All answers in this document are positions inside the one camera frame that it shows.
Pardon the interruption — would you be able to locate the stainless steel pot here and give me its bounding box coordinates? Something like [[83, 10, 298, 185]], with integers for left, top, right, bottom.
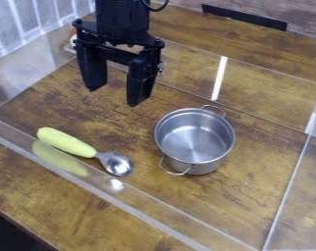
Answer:
[[155, 105, 235, 176]]

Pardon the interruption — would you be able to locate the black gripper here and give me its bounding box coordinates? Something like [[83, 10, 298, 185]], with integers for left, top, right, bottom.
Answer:
[[72, 0, 164, 107]]

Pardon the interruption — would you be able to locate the clear acrylic barrier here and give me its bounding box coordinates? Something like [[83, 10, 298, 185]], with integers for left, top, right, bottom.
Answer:
[[0, 7, 316, 251]]

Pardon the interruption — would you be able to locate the black bar on table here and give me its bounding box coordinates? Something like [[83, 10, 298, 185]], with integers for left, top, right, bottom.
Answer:
[[202, 4, 287, 31]]

